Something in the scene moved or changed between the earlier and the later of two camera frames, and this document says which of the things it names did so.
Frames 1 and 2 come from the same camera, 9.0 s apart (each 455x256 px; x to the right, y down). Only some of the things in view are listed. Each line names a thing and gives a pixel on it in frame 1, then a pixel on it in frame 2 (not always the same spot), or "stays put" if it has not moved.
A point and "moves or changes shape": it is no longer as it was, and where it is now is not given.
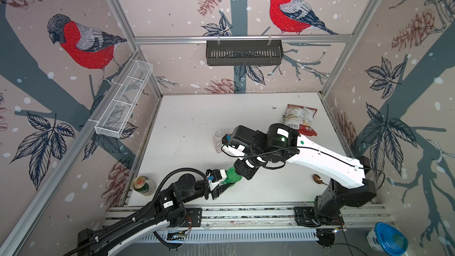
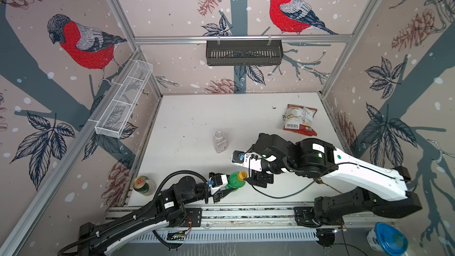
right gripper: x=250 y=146 to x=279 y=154
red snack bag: x=301 y=118 stays put
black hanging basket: x=244 y=53 stays put
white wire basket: x=122 y=99 stays put
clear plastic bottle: x=217 y=141 stays put
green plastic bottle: x=231 y=177 moves or changes shape
